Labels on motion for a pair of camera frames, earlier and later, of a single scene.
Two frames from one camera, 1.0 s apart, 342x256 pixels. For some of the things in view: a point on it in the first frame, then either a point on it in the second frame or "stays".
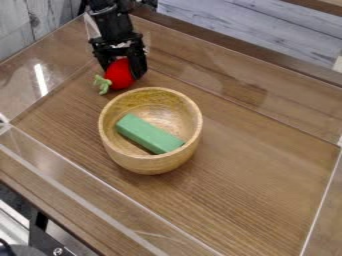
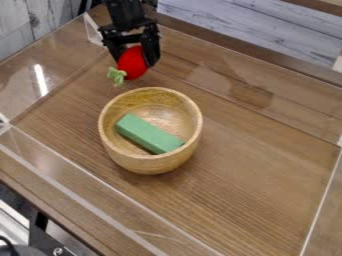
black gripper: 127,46 to 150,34
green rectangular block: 149,134 stays
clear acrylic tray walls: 205,158 stays
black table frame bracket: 41,238 stays
